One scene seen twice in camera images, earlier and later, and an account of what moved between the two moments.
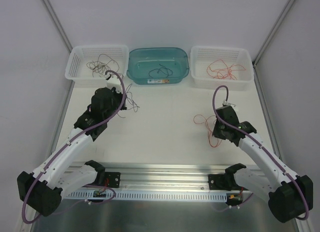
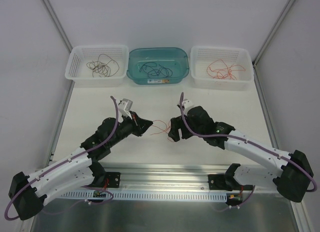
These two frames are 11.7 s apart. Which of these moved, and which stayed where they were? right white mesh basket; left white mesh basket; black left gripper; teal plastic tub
Moved: black left gripper
Stayed: teal plastic tub; right white mesh basket; left white mesh basket
